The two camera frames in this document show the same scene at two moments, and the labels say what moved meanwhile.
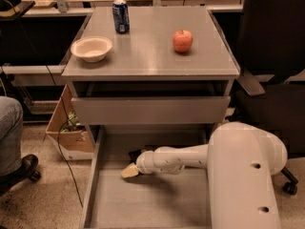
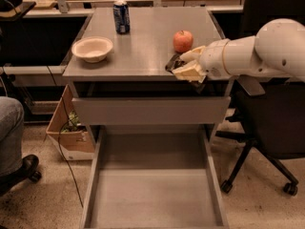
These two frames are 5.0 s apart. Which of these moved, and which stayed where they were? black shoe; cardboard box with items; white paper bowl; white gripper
Moved: white gripper
Stayed: black shoe; cardboard box with items; white paper bowl
